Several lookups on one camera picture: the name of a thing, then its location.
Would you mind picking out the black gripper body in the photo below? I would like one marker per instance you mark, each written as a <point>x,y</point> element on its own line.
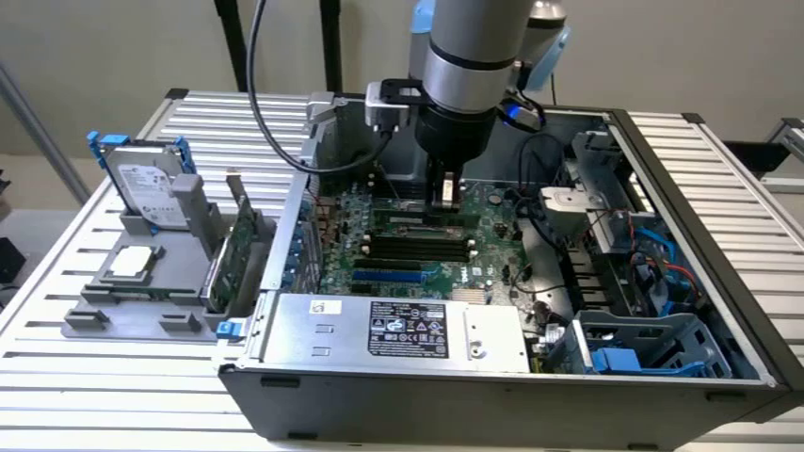
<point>455,136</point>

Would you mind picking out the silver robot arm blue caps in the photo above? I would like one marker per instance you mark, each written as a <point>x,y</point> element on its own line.
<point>471,47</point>

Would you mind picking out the black connector blue light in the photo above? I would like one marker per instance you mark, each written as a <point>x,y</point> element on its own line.
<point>522,115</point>

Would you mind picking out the green motherboard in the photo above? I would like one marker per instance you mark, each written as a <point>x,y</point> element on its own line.
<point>497,245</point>

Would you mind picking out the long black expansion slot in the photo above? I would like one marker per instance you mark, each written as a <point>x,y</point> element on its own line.
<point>386,264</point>

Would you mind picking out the blue expansion slot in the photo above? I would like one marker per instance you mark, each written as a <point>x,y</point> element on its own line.
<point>386,278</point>

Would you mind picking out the gold chipset heat sink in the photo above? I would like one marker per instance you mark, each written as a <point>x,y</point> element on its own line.
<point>469,296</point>

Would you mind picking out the silver metal drive cage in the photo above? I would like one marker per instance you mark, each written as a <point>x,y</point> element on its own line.
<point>597,160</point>

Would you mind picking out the short black expansion slot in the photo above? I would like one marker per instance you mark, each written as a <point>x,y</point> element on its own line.
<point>362,289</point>

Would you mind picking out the black pole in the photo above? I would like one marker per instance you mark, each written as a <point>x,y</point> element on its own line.
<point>333,42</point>
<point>231,42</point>

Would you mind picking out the green graphics card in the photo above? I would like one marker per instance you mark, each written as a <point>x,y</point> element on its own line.
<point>235,254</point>

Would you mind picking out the silver power supply unit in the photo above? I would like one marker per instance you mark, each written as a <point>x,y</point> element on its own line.
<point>327,329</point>

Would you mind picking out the grey plastic parts rack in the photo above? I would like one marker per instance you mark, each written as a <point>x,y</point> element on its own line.
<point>182,261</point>

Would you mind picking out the blue disk bay latch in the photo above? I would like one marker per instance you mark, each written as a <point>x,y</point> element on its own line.
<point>619,360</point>

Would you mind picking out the blue plastic latch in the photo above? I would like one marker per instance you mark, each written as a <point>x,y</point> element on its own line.
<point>230,329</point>

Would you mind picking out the black PC case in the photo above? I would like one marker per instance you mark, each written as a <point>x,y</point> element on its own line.
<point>441,405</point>

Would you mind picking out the silver hard disk drive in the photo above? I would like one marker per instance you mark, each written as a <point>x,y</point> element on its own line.
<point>142,183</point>

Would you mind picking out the silver CPU chip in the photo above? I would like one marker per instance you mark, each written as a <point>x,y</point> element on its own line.
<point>133,261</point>

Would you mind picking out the hard drive in blue caddy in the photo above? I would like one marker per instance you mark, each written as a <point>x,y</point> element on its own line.
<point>114,140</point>

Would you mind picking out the aluminium slanted pole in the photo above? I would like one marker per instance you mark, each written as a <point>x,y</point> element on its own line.
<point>45,136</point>

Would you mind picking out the black object beside table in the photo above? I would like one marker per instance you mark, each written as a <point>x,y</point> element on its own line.
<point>10,261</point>

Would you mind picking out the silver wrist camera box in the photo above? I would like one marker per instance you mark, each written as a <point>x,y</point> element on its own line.
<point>386,106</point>

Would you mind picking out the silver metal bracket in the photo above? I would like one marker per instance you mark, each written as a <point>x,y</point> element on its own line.
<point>562,207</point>

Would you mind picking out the aluminium side frame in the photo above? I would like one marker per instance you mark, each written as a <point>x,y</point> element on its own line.
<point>786,136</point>

